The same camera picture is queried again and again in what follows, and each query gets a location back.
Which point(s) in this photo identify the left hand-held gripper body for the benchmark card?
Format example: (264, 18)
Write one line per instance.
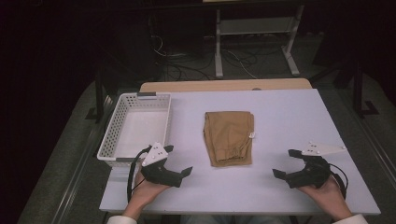
(154, 155)

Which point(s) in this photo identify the black metal stand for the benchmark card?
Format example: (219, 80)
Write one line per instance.
(99, 93)
(358, 90)

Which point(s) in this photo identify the white metal stand frame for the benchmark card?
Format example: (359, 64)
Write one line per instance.
(257, 26)

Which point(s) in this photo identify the person's left hand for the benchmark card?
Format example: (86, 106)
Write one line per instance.
(146, 189)

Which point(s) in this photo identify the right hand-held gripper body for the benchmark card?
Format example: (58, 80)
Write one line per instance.
(313, 172)

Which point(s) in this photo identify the brown pants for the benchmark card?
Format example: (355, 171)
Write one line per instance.
(229, 138)

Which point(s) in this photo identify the person's right hand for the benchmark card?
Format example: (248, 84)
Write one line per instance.
(327, 196)

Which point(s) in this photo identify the white perforated plastic basket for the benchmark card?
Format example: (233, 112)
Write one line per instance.
(140, 130)

